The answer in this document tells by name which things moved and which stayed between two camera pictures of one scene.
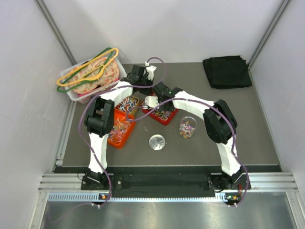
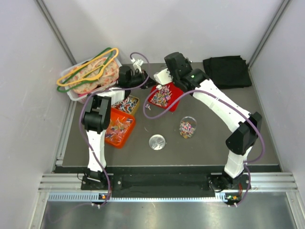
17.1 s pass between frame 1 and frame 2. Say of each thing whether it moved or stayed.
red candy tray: moved
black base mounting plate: stayed
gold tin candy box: stayed
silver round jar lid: stayed
